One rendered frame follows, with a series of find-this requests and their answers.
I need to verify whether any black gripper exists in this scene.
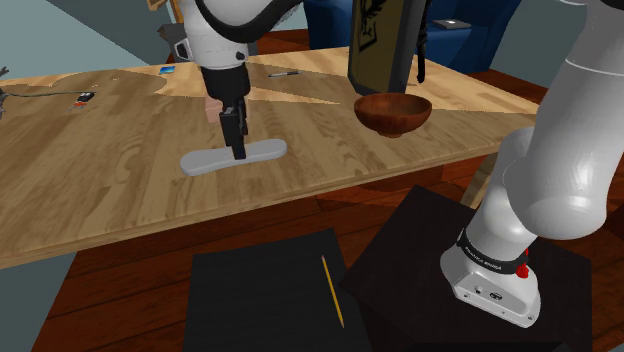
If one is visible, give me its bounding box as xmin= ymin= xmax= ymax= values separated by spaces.
xmin=200 ymin=64 xmax=252 ymax=162

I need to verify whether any pink block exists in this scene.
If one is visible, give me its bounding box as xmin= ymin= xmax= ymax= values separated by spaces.
xmin=204 ymin=94 xmax=224 ymax=126

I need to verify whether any flat grey oval remote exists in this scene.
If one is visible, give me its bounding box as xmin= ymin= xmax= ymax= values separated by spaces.
xmin=179 ymin=138 xmax=288 ymax=177

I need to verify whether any wooden table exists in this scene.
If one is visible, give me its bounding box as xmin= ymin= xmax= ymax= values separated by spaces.
xmin=0 ymin=46 xmax=541 ymax=270

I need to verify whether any brown wooden bowl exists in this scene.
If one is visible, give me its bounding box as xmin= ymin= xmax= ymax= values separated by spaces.
xmin=353 ymin=91 xmax=434 ymax=139

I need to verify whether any black and red key fob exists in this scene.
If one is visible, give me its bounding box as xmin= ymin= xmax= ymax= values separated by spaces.
xmin=67 ymin=90 xmax=98 ymax=112

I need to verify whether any black and gold upright box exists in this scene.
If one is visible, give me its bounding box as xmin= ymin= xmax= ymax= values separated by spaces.
xmin=346 ymin=0 xmax=428 ymax=97

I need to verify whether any black low table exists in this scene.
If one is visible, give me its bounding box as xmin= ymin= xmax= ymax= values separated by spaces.
xmin=182 ymin=227 xmax=373 ymax=352

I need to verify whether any yellow pencil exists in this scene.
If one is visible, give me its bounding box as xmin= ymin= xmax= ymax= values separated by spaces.
xmin=320 ymin=254 xmax=346 ymax=329

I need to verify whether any black robot stand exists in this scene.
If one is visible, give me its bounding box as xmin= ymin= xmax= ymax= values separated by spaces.
xmin=340 ymin=184 xmax=594 ymax=352

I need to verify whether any blue sofa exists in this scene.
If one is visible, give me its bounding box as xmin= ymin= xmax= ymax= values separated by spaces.
xmin=303 ymin=0 xmax=524 ymax=75

